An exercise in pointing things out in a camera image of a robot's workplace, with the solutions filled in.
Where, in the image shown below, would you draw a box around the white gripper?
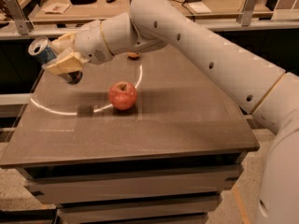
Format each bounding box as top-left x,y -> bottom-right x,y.
42,21 -> 114,76

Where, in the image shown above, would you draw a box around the blue silver redbull can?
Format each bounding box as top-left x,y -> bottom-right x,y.
28,36 -> 82,85

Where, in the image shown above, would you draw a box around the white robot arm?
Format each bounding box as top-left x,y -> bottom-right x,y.
43,0 -> 299,224

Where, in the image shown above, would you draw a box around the paper card on bench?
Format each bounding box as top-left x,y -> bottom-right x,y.
43,3 -> 70,14

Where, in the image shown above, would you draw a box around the wooden background bench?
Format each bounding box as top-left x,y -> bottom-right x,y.
29,0 -> 275,25

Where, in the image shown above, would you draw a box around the black cloth bundle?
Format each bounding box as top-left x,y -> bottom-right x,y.
70,0 -> 97,5

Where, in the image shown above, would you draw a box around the orange fruit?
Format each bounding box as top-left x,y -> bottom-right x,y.
127,52 -> 140,60

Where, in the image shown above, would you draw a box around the red apple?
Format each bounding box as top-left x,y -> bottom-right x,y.
108,81 -> 137,110

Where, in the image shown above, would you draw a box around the white paper sheet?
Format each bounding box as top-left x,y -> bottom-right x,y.
189,2 -> 211,14

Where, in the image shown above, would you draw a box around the grey table base drawers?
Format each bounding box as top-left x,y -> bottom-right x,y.
24,154 -> 243,224

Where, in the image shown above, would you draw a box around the left metal bracket post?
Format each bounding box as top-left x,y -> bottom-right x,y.
4,0 -> 34,35

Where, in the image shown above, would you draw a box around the metal bracket post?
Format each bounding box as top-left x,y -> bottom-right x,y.
4,0 -> 34,35
237,0 -> 257,26

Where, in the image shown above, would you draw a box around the right metal bracket post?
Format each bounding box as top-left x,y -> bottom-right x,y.
237,0 -> 257,26

